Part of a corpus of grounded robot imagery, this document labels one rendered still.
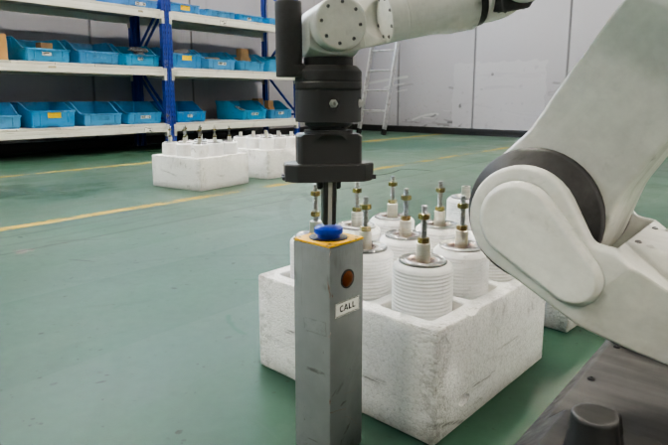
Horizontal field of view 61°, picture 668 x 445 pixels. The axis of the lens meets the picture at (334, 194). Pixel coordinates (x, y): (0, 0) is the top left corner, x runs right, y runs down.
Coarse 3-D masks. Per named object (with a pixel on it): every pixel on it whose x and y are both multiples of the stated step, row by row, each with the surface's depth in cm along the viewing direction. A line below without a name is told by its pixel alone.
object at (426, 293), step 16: (400, 272) 87; (416, 272) 85; (432, 272) 85; (448, 272) 86; (400, 288) 87; (416, 288) 86; (432, 288) 85; (448, 288) 87; (400, 304) 88; (416, 304) 86; (432, 304) 86; (448, 304) 87; (432, 320) 86
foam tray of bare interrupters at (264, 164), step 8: (248, 152) 361; (256, 152) 356; (264, 152) 352; (272, 152) 354; (280, 152) 360; (288, 152) 366; (256, 160) 357; (264, 160) 352; (272, 160) 355; (280, 160) 361; (288, 160) 367; (256, 168) 358; (264, 168) 353; (272, 168) 356; (280, 168) 362; (256, 176) 359; (264, 176) 354; (272, 176) 356; (280, 176) 362
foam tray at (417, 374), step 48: (288, 288) 100; (528, 288) 102; (288, 336) 102; (384, 336) 87; (432, 336) 80; (480, 336) 90; (528, 336) 105; (384, 384) 88; (432, 384) 81; (480, 384) 92; (432, 432) 83
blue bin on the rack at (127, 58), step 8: (112, 48) 527; (120, 48) 562; (128, 48) 568; (144, 48) 556; (120, 56) 521; (128, 56) 518; (136, 56) 524; (144, 56) 529; (152, 56) 535; (120, 64) 523; (128, 64) 520; (136, 64) 526; (144, 64) 532; (152, 64) 538
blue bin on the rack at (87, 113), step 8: (72, 104) 500; (80, 104) 535; (88, 104) 542; (96, 104) 543; (104, 104) 534; (80, 112) 495; (88, 112) 542; (96, 112) 544; (104, 112) 535; (112, 112) 526; (80, 120) 497; (88, 120) 495; (96, 120) 501; (104, 120) 507; (112, 120) 513; (120, 120) 519
